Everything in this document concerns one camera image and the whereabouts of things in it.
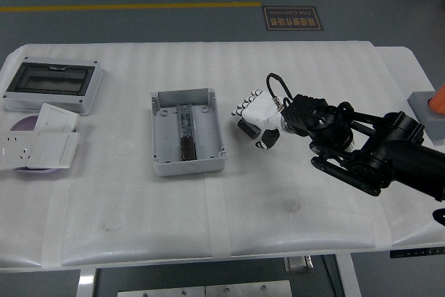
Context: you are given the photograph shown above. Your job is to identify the white wall socket panel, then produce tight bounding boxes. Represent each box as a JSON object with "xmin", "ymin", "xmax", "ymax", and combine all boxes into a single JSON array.
[{"xmin": 0, "ymin": 131, "xmax": 41, "ymax": 172}]

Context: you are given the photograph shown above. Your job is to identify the brown floor sign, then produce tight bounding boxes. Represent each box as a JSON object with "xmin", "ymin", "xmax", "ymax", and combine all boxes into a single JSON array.
[{"xmin": 261, "ymin": 6, "xmax": 325, "ymax": 32}]

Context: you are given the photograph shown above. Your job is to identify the white table leg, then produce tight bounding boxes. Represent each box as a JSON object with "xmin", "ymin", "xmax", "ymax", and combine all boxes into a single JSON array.
[
  {"xmin": 76, "ymin": 267, "xmax": 99, "ymax": 297},
  {"xmin": 334, "ymin": 252, "xmax": 363, "ymax": 297}
]

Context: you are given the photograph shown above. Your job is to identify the small white switch panel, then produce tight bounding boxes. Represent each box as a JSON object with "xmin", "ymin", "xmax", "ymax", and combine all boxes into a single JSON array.
[{"xmin": 34, "ymin": 102, "xmax": 79, "ymax": 134}]

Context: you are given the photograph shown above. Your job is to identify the open grey junction box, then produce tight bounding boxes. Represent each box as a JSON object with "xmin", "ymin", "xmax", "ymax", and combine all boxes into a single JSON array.
[{"xmin": 150, "ymin": 87, "xmax": 228, "ymax": 177}]

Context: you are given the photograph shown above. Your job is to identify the white foam mat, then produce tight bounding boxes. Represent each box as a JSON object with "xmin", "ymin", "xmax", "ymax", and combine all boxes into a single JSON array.
[{"xmin": 0, "ymin": 41, "xmax": 445, "ymax": 267}]

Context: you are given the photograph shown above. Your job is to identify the grey square base block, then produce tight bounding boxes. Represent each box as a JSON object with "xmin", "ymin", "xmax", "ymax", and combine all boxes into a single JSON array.
[{"xmin": 407, "ymin": 91, "xmax": 445, "ymax": 145}]

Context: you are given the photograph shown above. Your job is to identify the purple round plate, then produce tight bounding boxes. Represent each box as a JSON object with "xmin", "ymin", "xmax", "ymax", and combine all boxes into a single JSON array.
[{"xmin": 9, "ymin": 115, "xmax": 60, "ymax": 175}]

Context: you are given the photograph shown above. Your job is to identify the large white switch panel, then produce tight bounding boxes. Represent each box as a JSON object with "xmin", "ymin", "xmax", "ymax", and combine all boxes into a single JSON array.
[{"xmin": 26, "ymin": 131, "xmax": 81, "ymax": 170}]

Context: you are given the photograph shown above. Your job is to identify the grey metal base plate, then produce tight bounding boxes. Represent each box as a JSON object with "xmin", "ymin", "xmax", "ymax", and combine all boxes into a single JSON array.
[
  {"xmin": 117, "ymin": 286, "xmax": 207, "ymax": 297},
  {"xmin": 204, "ymin": 280, "xmax": 293, "ymax": 297}
]

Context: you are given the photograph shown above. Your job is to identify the black table control panel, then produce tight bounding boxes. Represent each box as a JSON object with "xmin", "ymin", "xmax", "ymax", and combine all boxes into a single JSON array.
[{"xmin": 389, "ymin": 246, "xmax": 445, "ymax": 259}]

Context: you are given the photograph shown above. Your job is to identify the grey metal bracket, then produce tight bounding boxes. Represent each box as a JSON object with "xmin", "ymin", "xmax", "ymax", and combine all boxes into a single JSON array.
[{"xmin": 284, "ymin": 256, "xmax": 314, "ymax": 274}]

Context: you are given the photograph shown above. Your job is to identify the short black cylindrical battery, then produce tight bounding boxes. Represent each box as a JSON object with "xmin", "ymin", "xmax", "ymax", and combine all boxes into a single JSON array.
[{"xmin": 237, "ymin": 119, "xmax": 261, "ymax": 140}]

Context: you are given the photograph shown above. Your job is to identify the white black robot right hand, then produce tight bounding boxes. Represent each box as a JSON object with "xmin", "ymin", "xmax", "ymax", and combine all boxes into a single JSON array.
[{"xmin": 231, "ymin": 88, "xmax": 284, "ymax": 150}]

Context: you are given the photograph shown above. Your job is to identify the grey distribution box clear cover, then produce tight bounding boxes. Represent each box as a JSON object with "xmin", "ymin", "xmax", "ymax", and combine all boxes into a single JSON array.
[{"xmin": 1, "ymin": 56, "xmax": 106, "ymax": 115}]

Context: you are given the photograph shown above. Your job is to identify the long black cylindrical battery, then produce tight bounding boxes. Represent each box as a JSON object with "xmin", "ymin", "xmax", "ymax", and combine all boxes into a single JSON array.
[{"xmin": 179, "ymin": 136, "xmax": 197, "ymax": 162}]

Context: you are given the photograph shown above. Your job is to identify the metal rail inside box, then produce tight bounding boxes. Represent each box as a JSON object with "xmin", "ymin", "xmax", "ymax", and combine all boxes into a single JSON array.
[{"xmin": 177, "ymin": 103, "xmax": 198, "ymax": 163}]

